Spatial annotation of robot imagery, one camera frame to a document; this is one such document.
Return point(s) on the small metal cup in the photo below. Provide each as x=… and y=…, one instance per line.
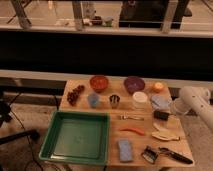
x=114, y=101

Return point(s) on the blue plastic cup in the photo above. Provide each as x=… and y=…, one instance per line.
x=93, y=100

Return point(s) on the green plastic tray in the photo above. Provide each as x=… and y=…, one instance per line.
x=77, y=138

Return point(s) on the white paper cup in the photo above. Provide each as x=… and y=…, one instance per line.
x=139, y=99

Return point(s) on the black binder clip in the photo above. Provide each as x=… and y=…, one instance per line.
x=149, y=155

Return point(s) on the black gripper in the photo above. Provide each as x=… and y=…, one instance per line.
x=161, y=115

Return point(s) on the blue folded cloth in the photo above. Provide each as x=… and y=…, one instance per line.
x=159, y=102

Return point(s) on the black handled peeler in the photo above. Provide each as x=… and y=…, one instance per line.
x=175, y=156

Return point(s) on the orange bowl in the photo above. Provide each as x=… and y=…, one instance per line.
x=99, y=83

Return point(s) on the purple bowl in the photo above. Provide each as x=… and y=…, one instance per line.
x=133, y=84

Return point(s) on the bunch of red grapes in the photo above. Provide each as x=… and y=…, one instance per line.
x=72, y=96

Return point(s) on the black tripod stand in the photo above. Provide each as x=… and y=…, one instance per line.
x=5, y=109

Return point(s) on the blue sponge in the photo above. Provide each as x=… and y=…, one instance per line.
x=125, y=150

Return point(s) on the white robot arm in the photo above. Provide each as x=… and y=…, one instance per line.
x=190, y=98

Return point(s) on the orange fruit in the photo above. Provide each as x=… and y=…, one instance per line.
x=158, y=87

